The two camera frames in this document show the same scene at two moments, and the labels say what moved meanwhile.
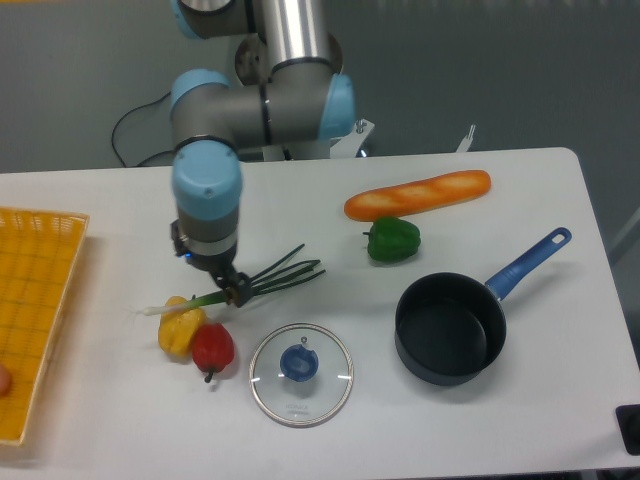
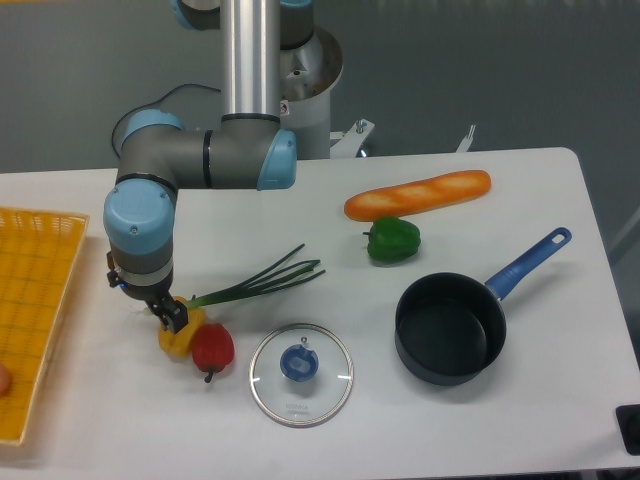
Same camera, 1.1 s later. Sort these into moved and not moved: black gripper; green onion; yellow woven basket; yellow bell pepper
Moved: black gripper
Not moved: yellow bell pepper; yellow woven basket; green onion
